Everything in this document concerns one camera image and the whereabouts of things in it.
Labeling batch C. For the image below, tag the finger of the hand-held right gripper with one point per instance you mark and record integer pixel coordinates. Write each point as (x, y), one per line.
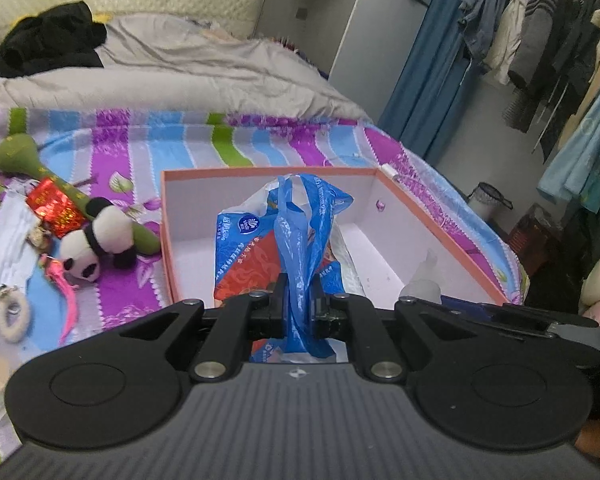
(525, 316)

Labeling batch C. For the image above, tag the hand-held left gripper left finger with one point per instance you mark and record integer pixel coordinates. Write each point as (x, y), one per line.
(278, 310)

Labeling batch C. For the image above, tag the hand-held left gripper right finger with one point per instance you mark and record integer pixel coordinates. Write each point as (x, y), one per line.
(319, 310)

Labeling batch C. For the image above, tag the blue plastic bag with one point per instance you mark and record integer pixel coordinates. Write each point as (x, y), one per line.
(300, 240)

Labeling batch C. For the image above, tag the translucent white plastic item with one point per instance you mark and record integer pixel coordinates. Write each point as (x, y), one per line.
(422, 285)

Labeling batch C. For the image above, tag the orange cardboard box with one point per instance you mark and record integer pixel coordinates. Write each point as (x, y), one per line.
(430, 220)

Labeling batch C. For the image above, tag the pink hair clip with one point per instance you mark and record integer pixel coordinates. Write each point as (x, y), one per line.
(60, 275)

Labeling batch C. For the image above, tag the brown crate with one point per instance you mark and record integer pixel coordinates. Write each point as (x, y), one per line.
(535, 240)

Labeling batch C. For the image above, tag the mesh trash bin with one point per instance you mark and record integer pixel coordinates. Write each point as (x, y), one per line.
(487, 202)

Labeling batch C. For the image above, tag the hanging light blue garment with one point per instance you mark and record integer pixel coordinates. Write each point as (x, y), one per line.
(585, 150)

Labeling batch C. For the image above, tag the panda plush toy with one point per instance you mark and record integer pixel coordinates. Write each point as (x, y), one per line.
(110, 230)

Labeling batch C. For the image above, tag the striped floral bedsheet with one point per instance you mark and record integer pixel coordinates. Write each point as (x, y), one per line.
(130, 145)

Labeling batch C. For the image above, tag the red foil packet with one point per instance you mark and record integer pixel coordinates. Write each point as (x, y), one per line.
(55, 207)

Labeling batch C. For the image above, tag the grey duvet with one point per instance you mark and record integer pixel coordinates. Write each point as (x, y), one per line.
(205, 75)

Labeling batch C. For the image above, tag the small dark candy wrapper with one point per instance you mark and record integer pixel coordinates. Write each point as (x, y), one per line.
(40, 240)

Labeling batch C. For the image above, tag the blue curtain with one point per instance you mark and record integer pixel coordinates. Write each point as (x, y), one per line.
(430, 85)

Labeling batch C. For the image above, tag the hanging black garment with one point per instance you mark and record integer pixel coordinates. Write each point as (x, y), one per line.
(580, 70)

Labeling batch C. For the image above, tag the blue face mask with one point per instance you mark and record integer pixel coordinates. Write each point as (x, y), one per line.
(10, 250)

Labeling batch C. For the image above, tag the hanging cream jacket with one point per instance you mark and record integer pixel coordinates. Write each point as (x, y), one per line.
(510, 35)

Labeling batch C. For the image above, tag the hanging grey striped sweater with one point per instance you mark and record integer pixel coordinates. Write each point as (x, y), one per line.
(545, 25)

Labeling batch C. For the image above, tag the grey wardrobe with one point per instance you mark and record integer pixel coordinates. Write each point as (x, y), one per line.
(370, 20)

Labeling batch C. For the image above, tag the green plush stick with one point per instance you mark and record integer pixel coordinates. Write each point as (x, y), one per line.
(15, 152)

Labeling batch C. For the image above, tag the hanging blue denim jacket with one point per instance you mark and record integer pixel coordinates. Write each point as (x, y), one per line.
(482, 10)

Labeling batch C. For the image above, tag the black clothing pile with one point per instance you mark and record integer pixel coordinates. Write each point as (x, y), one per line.
(50, 35)

